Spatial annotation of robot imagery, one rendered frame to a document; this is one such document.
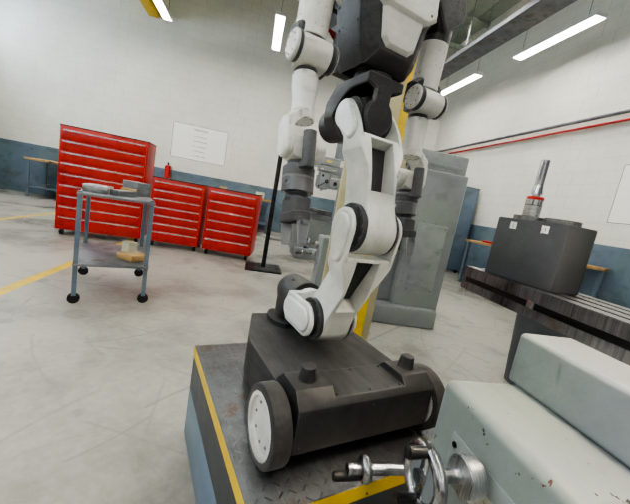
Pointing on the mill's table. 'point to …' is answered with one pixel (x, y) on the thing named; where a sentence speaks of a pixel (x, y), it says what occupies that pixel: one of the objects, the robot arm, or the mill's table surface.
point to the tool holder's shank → (541, 178)
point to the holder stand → (541, 252)
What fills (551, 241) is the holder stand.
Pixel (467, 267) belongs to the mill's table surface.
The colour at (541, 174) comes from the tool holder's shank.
